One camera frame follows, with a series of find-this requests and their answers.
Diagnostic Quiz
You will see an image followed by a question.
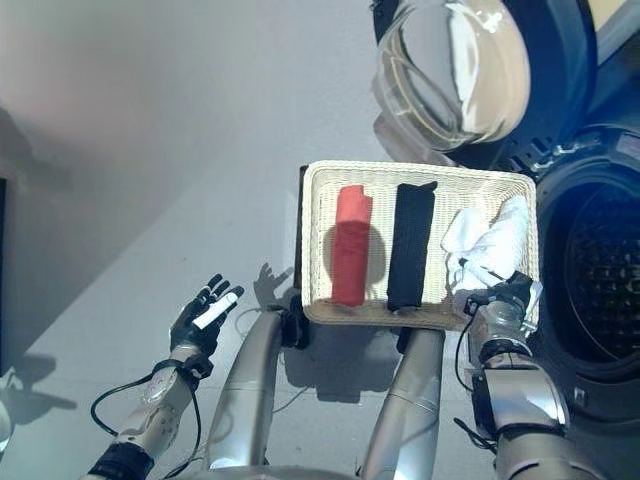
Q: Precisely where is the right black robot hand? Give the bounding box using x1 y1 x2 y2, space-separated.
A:
491 272 535 312

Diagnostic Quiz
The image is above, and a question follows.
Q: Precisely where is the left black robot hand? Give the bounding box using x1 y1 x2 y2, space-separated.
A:
168 272 246 359

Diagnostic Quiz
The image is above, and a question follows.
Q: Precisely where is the white cloth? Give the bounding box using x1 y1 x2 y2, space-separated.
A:
440 194 544 331

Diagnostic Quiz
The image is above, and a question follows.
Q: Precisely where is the black cloth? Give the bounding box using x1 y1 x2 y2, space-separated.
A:
386 181 439 313

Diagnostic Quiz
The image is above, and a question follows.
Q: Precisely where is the red cloth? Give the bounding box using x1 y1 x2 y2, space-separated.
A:
330 184 375 307

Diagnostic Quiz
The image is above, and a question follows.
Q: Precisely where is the left silver robot leg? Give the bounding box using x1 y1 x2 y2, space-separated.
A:
204 294 312 472

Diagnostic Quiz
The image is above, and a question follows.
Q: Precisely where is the silver robot leg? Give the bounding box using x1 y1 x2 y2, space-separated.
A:
204 294 312 472
359 327 447 480

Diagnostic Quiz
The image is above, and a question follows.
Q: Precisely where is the black stool under basket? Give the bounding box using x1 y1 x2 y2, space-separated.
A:
291 164 315 349

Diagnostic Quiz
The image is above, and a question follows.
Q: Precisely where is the right silver robot leg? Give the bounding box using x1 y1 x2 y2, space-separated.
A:
359 327 447 480

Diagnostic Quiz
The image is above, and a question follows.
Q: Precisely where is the grey robot torso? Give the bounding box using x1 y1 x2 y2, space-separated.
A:
169 462 381 480

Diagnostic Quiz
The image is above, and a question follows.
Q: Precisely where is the white wicker laundry basket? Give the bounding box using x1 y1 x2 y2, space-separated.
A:
301 159 541 333

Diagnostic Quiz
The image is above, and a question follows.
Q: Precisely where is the round glass washer door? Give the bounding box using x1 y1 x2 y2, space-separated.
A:
369 0 602 169

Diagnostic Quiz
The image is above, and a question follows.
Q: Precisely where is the thin white floor cable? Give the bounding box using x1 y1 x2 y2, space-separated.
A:
233 303 282 337

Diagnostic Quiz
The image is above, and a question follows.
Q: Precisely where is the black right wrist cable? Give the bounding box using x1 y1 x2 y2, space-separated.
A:
452 308 497 452

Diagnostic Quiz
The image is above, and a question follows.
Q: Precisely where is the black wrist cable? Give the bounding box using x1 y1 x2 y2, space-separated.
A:
452 308 497 452
90 358 204 472

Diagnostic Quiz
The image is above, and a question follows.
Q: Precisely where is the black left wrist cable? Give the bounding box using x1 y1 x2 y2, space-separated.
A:
90 358 204 472

